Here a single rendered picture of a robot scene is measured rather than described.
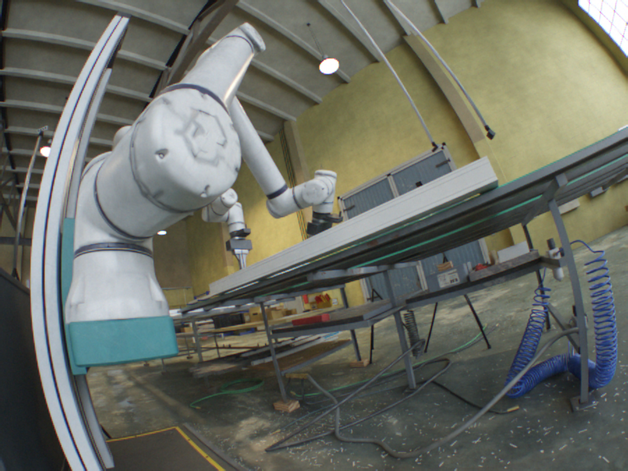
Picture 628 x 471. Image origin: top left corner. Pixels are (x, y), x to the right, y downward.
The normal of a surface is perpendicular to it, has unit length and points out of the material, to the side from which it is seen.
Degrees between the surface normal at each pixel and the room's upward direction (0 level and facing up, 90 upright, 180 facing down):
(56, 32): 180
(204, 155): 102
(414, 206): 90
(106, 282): 68
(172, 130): 97
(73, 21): 180
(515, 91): 90
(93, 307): 89
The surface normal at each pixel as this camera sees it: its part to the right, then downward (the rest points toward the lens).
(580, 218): -0.65, -0.05
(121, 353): 0.69, -0.34
